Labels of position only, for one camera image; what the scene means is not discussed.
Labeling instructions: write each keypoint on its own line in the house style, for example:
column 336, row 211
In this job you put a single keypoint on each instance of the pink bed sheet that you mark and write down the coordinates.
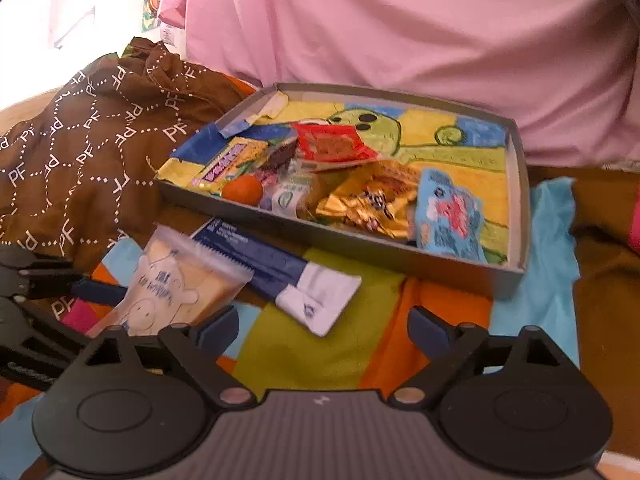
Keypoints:
column 567, row 71

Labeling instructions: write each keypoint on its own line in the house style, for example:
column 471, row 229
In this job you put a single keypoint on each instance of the light blue candy packet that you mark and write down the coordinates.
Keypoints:
column 448, row 218

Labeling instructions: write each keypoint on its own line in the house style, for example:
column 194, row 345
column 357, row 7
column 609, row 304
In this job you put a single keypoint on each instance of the dark brown wrapped snack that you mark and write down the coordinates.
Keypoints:
column 279, row 155

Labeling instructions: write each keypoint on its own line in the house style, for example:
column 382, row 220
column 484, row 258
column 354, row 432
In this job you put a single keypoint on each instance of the brown PF patterned cloth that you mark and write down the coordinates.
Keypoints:
column 79, row 177

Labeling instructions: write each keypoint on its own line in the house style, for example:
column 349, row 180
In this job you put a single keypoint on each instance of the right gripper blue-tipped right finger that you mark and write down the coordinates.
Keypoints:
column 450, row 351

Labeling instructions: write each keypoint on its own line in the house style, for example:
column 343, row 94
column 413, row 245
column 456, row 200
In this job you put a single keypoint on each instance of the colourful wall poster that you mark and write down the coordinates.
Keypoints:
column 150, row 11

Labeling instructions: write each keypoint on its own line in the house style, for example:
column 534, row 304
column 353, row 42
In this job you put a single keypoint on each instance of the gold foil snack packet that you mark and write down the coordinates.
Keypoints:
column 374, row 198

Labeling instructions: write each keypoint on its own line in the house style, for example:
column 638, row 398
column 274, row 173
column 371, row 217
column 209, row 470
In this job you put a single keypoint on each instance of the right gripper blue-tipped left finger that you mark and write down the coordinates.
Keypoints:
column 194, row 351

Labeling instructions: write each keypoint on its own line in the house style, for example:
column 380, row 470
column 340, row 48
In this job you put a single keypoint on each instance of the red snack packet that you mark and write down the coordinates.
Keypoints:
column 332, row 144

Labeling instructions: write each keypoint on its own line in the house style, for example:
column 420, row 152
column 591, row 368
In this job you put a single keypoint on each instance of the yellow candy packet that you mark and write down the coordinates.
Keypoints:
column 234, row 160

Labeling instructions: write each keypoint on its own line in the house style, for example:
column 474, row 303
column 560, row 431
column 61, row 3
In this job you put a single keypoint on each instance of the toast bread clear packet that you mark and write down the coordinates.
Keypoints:
column 177, row 280

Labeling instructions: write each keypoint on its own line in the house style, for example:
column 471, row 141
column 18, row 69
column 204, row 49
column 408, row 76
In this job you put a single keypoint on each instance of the grey box with frog drawing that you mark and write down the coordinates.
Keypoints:
column 479, row 151

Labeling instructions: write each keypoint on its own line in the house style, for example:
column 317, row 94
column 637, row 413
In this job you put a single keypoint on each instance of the blue and white snack packet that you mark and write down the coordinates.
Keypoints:
column 311, row 293

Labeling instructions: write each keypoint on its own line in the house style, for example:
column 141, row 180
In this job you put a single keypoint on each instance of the orange round snack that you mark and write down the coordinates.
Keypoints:
column 246, row 190

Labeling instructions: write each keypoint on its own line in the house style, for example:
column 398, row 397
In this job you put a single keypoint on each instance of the white green snack packet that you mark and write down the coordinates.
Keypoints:
column 288, row 196

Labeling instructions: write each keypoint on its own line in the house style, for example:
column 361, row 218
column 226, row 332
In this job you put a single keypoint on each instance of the colourful cartoon blanket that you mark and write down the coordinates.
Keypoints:
column 581, row 286

